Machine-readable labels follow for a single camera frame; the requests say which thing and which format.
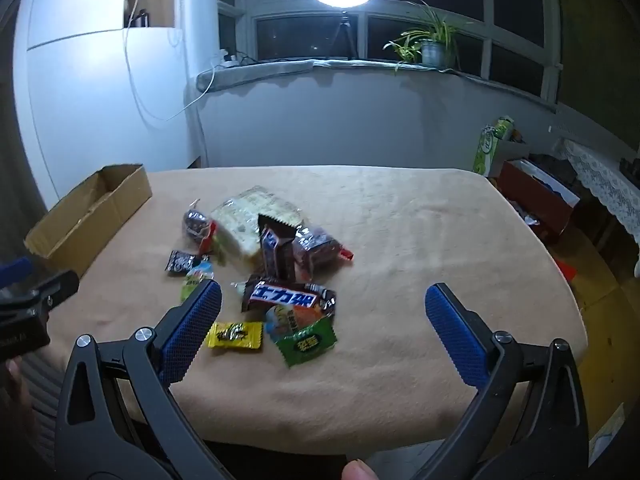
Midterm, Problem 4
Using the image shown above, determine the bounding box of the orange blue jelly cup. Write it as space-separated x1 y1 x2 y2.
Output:
265 304 323 341

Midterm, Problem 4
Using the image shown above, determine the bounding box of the right hand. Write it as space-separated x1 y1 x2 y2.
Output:
341 460 378 480

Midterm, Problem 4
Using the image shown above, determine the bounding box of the yellow candy packet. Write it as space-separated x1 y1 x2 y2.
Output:
206 322 264 351

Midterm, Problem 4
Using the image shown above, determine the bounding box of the light tripod stand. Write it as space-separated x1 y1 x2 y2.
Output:
326 11 359 61

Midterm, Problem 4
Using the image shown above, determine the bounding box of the white cable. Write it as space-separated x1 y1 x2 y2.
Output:
121 0 231 124

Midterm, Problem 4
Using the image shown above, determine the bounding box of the lace covered side table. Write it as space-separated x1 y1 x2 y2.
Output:
555 138 639 243

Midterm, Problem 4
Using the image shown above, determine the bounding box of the potted spider plant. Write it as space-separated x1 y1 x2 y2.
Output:
383 0 460 70

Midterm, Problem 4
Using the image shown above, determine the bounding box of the grey windowsill cloth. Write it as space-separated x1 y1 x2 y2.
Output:
194 58 558 112

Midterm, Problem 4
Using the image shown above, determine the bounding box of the red storage box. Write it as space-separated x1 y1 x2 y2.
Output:
497 159 580 238

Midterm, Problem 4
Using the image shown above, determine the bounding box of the dark dates packet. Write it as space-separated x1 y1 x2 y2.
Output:
182 198 217 256
293 226 354 274

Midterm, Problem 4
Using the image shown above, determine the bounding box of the Chinese label Snickers bar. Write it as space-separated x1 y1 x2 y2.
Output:
241 274 337 318

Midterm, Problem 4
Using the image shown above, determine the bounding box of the green carton box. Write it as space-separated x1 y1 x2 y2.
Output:
473 116 514 177

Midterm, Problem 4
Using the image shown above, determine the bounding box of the beige tablecloth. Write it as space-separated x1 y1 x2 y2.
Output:
43 166 588 454

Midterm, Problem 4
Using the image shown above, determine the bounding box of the green snack packet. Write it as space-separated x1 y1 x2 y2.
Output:
276 318 337 367

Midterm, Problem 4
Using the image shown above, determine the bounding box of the clear green candy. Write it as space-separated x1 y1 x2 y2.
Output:
231 281 248 297

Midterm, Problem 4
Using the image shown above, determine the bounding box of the upright brown Snickers bar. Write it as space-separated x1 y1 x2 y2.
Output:
257 214 296 283

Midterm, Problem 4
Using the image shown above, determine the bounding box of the black white candy packet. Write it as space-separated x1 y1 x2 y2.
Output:
165 249 208 276

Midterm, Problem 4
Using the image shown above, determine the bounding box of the packaged sliced bread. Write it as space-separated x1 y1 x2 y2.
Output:
210 185 306 269

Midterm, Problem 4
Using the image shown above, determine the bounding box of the cardboard box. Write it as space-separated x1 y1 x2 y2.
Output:
24 164 152 275

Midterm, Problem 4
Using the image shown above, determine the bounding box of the white cabinet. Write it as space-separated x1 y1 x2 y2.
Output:
13 0 219 207

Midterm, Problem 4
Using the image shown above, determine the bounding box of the left hand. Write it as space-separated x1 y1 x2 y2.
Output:
1 358 39 458

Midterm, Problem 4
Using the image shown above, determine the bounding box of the green landscape jelly cup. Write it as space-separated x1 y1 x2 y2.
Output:
180 259 215 302

